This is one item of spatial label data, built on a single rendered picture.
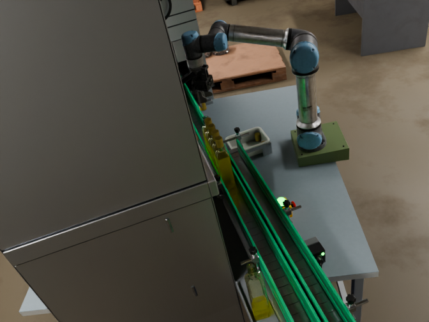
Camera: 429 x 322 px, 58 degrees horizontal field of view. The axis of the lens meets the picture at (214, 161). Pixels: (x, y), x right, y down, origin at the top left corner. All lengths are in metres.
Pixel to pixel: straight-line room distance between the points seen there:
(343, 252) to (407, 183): 1.54
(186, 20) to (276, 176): 1.17
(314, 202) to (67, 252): 1.17
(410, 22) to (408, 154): 1.95
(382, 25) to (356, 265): 3.56
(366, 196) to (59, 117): 2.45
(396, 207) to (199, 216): 1.99
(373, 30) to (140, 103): 4.11
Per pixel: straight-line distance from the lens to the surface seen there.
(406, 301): 2.55
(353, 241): 1.79
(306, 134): 1.89
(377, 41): 4.95
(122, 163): 1.05
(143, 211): 1.15
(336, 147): 2.14
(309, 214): 1.89
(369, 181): 3.17
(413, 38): 5.09
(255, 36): 1.84
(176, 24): 2.64
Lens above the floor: 2.13
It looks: 37 degrees down
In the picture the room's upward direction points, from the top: 14 degrees counter-clockwise
